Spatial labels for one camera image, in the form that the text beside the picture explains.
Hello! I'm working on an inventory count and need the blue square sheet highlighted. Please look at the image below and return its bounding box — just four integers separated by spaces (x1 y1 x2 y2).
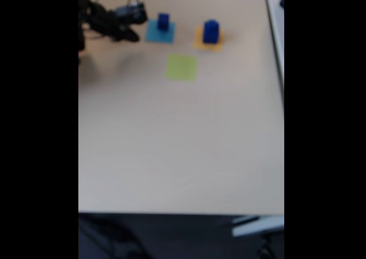
145 18 177 45

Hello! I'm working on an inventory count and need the green square sheet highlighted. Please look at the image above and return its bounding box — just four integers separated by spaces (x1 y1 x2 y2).
165 54 198 83

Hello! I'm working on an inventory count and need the orange square sheet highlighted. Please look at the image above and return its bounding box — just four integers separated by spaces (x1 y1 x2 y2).
193 25 224 53

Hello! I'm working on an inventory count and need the small blue cube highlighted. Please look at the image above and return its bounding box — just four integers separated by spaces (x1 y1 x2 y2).
157 13 170 31

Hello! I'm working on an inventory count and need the large blue cube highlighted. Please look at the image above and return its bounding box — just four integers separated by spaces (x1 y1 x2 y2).
202 19 221 45

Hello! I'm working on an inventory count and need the white neighbouring table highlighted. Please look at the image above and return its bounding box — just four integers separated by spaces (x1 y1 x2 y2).
262 0 285 107

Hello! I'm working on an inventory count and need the white grey bar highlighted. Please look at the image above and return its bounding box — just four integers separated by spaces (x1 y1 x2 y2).
231 216 285 237

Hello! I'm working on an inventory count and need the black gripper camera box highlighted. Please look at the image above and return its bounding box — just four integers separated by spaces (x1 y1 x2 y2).
115 2 149 25

